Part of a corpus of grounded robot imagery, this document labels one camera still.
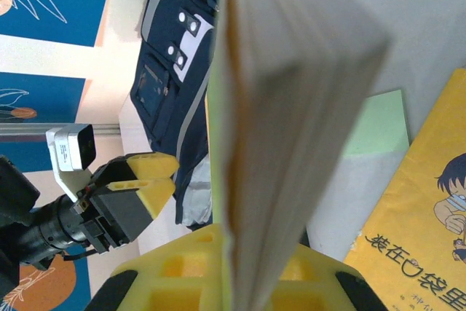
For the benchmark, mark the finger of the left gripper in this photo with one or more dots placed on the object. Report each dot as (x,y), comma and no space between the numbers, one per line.
(156,194)
(153,165)

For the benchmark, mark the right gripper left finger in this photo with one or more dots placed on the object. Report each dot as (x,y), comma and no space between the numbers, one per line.
(164,274)

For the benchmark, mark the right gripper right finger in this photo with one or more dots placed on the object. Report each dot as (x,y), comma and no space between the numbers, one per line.
(320,282)

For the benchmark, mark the navy blue school backpack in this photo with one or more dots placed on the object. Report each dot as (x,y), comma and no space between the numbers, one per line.
(171,89)

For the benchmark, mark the yellow cartoon cover book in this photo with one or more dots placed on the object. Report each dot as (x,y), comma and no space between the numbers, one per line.
(418,216)

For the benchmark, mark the lime green notebook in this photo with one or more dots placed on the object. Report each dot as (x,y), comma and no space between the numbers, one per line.
(291,107)

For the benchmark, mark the green sticky note pad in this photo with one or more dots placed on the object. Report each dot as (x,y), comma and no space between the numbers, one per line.
(378,125)

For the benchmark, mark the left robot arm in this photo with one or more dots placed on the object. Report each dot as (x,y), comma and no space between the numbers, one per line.
(14,194)

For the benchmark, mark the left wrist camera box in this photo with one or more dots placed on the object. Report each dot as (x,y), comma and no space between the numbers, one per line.
(69,150)

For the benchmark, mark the aluminium frame post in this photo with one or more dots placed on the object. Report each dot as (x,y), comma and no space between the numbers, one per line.
(22,132)

